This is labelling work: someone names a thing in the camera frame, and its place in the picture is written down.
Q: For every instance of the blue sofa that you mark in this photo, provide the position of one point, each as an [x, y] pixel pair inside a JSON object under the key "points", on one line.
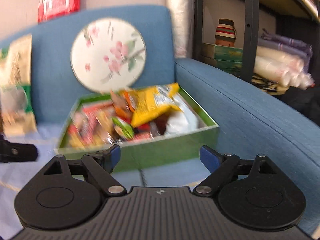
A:
{"points": [[251, 122]]}

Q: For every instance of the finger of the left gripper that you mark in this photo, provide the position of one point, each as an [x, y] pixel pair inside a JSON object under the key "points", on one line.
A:
{"points": [[11, 152]]}

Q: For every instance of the striped ceramic vase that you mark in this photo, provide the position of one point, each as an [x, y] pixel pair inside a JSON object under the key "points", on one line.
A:
{"points": [[225, 33]]}

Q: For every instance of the light blue sofa blanket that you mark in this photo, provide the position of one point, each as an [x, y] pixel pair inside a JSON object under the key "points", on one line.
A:
{"points": [[15, 175]]}

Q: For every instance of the yellow chip bag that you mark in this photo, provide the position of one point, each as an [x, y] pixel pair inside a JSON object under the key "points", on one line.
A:
{"points": [[149, 103]]}

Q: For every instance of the Dango Galette cookie pack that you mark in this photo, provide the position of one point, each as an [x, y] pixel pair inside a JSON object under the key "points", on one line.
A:
{"points": [[91, 126]]}

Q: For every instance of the round floral fan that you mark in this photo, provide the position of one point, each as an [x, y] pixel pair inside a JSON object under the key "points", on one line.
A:
{"points": [[108, 54]]}

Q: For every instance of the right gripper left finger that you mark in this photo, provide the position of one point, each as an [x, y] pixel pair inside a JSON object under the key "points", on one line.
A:
{"points": [[98, 167]]}

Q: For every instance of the black metal shelf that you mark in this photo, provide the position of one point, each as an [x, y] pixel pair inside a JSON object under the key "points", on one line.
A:
{"points": [[295, 17]]}

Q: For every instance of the red wet wipes pack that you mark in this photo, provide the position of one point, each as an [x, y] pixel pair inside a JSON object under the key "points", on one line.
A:
{"points": [[50, 9]]}

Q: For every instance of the green white cardboard box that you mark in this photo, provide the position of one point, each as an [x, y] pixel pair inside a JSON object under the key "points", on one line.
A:
{"points": [[146, 153]]}

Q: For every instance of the white plastic packet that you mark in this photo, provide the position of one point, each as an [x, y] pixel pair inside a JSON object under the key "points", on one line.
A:
{"points": [[183, 121]]}

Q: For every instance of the green snack packet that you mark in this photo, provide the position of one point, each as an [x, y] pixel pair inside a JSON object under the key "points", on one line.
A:
{"points": [[122, 128]]}

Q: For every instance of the large beige green snack bag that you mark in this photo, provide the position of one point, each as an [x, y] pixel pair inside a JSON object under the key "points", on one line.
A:
{"points": [[17, 114]]}

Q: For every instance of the silver foil roll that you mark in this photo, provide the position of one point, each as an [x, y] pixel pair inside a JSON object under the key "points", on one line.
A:
{"points": [[182, 20]]}

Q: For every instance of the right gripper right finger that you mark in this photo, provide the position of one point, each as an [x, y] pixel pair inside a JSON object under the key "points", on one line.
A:
{"points": [[222, 168]]}

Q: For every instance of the green book box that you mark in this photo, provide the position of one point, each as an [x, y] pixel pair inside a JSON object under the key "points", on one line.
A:
{"points": [[228, 59]]}

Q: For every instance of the folded fabric stack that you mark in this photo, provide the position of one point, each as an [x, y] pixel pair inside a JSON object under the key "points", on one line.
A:
{"points": [[281, 63]]}

